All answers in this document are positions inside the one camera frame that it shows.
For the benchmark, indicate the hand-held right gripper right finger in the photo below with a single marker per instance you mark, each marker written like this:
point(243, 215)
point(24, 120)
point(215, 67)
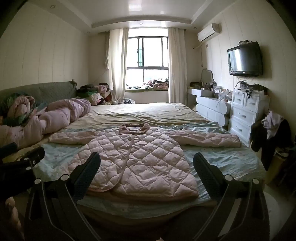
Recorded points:
point(205, 173)

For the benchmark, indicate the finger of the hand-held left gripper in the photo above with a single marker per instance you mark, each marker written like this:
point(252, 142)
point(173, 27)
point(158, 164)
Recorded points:
point(8, 149)
point(27, 157)

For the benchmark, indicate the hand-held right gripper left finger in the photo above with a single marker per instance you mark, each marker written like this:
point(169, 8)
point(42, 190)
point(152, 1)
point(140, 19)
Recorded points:
point(86, 176)

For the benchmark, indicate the pink quilted jacket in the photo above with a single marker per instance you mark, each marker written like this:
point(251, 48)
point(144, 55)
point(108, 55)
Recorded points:
point(143, 157)

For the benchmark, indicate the pile of clothes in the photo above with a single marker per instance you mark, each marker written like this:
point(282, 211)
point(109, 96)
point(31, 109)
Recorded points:
point(92, 92)

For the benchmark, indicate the clothes on windowsill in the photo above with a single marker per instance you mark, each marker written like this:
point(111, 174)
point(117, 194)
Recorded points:
point(157, 84)

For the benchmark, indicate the pink green floral quilt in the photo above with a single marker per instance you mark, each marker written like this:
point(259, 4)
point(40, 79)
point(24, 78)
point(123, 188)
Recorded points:
point(20, 104)

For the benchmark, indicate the pink duvet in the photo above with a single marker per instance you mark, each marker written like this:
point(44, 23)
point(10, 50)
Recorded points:
point(62, 113)

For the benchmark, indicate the white dressing table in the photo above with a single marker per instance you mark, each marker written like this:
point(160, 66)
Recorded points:
point(208, 106)

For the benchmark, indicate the green headboard cover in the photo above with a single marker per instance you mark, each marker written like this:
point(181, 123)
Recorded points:
point(46, 90)

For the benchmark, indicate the dark hanging garment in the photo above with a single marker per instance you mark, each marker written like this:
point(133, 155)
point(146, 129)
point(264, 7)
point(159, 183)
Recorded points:
point(272, 148)

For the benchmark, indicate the white chest of drawers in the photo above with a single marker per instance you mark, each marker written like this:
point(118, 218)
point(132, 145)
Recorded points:
point(245, 113)

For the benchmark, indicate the yellow container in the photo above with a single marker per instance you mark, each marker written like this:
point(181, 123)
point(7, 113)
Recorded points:
point(277, 166)

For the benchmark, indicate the white round rug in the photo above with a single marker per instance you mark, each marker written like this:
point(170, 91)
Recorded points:
point(277, 208)

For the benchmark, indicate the pale lilac garment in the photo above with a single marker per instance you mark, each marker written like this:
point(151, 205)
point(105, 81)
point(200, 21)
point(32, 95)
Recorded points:
point(272, 122)

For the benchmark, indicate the bed with beige sheet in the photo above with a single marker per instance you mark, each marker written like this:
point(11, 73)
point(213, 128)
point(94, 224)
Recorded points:
point(143, 113)

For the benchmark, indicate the clutter on dressing table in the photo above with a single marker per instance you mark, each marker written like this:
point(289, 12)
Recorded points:
point(215, 89)

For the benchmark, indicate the cloud-shaped vanity mirror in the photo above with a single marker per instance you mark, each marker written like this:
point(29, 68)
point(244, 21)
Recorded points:
point(207, 76)

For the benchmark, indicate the clutter on chest of drawers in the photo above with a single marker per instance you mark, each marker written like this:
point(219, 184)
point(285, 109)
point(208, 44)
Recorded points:
point(252, 87)

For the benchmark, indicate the cream curtain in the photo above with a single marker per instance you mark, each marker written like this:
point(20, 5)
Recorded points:
point(177, 69)
point(118, 69)

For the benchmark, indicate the air conditioner pipe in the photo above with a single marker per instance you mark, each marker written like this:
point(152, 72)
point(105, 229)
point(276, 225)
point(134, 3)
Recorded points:
point(201, 55)

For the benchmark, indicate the window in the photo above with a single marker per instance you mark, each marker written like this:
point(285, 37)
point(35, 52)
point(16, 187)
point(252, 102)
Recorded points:
point(148, 53)

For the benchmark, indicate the white air conditioner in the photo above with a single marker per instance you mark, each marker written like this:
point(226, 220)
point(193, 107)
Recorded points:
point(208, 32)

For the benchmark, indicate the black wall television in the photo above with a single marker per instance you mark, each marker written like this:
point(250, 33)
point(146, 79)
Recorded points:
point(245, 59)

